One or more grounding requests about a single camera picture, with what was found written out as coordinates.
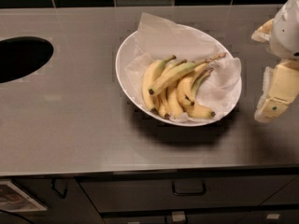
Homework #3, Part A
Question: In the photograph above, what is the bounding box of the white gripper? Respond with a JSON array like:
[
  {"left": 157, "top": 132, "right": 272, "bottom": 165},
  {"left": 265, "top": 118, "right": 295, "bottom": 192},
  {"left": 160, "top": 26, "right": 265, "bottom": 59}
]
[{"left": 251, "top": 0, "right": 299, "bottom": 123}]

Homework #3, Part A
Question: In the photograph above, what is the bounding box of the long banana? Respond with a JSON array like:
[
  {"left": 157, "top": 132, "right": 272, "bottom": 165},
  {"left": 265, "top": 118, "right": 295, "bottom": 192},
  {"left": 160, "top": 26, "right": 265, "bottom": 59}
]
[{"left": 148, "top": 52, "right": 226, "bottom": 96}]

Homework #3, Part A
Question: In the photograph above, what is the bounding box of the greenish curved banana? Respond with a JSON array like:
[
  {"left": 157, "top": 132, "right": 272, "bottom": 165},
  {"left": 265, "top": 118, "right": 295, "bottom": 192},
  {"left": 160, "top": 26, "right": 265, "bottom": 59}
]
[{"left": 177, "top": 68, "right": 213, "bottom": 107}]

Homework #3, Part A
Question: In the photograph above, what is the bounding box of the white oval bowl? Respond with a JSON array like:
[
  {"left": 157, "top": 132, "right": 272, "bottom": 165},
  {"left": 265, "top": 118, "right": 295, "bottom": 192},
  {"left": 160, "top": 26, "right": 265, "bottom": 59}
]
[{"left": 115, "top": 23, "right": 243, "bottom": 128}]

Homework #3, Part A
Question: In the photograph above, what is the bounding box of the bottom right banana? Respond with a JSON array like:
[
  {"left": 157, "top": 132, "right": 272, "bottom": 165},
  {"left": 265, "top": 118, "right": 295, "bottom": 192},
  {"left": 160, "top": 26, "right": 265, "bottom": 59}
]
[{"left": 184, "top": 103, "right": 216, "bottom": 119}]

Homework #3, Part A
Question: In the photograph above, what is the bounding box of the middle yellow banana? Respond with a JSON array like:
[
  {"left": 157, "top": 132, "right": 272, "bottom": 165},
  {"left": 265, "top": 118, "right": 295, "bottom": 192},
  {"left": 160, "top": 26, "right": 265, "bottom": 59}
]
[{"left": 167, "top": 82, "right": 184, "bottom": 119}]

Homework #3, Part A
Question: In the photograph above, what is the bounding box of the yellow banana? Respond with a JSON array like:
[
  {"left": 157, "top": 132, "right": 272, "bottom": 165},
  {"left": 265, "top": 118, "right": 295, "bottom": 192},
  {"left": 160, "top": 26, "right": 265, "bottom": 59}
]
[
  {"left": 167, "top": 82, "right": 184, "bottom": 119},
  {"left": 141, "top": 55, "right": 176, "bottom": 111}
]

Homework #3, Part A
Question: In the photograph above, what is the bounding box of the small lower left banana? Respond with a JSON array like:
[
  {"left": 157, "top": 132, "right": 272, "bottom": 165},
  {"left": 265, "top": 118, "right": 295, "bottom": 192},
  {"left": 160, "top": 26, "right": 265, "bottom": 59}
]
[{"left": 158, "top": 91, "right": 171, "bottom": 119}]

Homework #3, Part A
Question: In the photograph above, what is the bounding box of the leftmost yellow banana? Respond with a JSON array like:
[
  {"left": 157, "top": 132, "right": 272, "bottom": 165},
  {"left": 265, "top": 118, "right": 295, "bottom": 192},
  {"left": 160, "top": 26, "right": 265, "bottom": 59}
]
[{"left": 141, "top": 55, "right": 176, "bottom": 111}]

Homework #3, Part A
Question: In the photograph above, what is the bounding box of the white paper liner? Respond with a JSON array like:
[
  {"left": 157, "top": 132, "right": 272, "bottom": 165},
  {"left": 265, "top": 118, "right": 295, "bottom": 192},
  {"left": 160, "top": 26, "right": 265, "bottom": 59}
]
[{"left": 124, "top": 12, "right": 242, "bottom": 124}]

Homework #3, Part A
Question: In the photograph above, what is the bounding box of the grey drawer front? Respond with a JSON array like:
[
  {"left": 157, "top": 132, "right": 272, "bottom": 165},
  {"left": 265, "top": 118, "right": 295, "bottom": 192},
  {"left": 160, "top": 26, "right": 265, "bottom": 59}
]
[{"left": 80, "top": 175, "right": 299, "bottom": 214}]

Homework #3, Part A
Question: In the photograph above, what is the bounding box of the white label right drawer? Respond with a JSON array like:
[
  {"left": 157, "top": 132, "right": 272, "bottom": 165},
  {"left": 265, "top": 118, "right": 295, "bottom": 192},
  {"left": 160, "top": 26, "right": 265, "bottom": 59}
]
[{"left": 266, "top": 214, "right": 280, "bottom": 220}]

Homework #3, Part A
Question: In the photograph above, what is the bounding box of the white label on drawer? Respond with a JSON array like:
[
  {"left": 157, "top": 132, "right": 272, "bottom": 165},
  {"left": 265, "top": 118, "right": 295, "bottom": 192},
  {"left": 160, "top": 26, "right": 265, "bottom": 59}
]
[{"left": 172, "top": 211, "right": 186, "bottom": 223}]

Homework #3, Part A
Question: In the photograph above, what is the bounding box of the dark round counter hole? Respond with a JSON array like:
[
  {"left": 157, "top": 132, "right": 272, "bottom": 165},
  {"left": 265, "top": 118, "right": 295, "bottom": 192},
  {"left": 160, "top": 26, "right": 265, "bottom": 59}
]
[{"left": 0, "top": 36, "right": 54, "bottom": 83}]

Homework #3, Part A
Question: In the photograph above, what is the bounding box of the black drawer handle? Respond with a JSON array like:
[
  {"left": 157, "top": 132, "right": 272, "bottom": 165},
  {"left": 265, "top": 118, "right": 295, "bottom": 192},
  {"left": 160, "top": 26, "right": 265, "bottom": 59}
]
[{"left": 171, "top": 179, "right": 206, "bottom": 197}]

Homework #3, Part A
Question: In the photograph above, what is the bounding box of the black cabinet door handle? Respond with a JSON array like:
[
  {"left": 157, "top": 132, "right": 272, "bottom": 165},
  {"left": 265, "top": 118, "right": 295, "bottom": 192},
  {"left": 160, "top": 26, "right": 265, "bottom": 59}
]
[{"left": 50, "top": 178, "right": 68, "bottom": 200}]

